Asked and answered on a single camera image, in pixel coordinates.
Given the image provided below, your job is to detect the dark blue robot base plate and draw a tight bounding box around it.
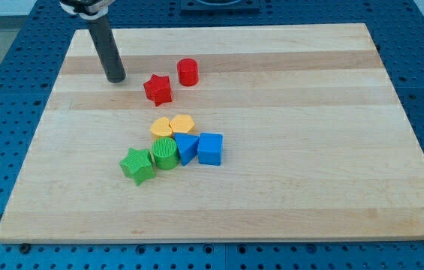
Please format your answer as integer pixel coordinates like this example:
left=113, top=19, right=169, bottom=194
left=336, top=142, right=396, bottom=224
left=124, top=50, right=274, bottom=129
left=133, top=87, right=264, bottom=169
left=178, top=0, right=260, bottom=14

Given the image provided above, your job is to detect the green cylinder block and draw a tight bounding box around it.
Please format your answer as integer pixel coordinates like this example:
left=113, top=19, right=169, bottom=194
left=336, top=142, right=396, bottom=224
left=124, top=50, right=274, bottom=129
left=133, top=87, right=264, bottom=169
left=152, top=137, right=179, bottom=170

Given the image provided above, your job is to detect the red cylinder block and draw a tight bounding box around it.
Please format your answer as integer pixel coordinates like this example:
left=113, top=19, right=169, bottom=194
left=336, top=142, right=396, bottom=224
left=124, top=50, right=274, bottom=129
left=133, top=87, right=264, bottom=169
left=177, top=58, right=199, bottom=86

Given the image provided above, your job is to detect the blue cube block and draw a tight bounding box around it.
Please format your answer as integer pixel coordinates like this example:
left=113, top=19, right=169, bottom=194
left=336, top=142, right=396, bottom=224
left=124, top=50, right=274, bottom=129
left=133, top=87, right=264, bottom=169
left=197, top=133, right=223, bottom=166

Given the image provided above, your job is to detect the wooden board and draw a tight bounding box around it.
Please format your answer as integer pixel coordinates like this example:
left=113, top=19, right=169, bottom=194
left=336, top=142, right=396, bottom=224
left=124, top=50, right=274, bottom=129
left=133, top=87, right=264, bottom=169
left=0, top=23, right=424, bottom=244

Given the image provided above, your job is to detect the red star block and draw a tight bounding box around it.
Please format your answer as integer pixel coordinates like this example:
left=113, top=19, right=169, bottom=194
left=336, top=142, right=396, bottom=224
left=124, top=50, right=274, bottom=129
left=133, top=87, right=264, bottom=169
left=143, top=74, right=173, bottom=107

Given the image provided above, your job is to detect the green star block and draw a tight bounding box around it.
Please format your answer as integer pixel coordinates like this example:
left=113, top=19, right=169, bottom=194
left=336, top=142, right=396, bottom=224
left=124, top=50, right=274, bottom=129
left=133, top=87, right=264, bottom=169
left=119, top=148, right=155, bottom=186

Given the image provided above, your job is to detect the yellow hexagon block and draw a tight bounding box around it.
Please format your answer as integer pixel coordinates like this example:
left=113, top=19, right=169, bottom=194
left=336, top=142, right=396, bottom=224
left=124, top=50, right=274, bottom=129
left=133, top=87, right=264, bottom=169
left=170, top=115, right=195, bottom=134

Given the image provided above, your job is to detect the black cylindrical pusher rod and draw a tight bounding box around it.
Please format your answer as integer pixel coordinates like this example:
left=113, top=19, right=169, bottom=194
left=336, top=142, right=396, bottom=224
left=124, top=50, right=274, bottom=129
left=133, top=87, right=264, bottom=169
left=87, top=15, right=126, bottom=83

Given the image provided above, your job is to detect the yellow heart block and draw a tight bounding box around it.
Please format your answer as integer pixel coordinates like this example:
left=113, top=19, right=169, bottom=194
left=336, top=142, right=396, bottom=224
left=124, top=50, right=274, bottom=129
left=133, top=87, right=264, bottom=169
left=149, top=117, right=174, bottom=141

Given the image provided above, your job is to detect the blue triangle block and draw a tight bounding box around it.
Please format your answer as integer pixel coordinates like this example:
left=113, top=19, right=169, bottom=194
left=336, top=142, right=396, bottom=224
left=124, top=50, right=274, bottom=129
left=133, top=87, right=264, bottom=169
left=174, top=133, right=199, bottom=166

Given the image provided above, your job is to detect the white rod mount collar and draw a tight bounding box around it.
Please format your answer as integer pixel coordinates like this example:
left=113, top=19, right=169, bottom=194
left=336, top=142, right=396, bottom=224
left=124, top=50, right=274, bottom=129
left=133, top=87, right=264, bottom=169
left=59, top=0, right=115, bottom=18

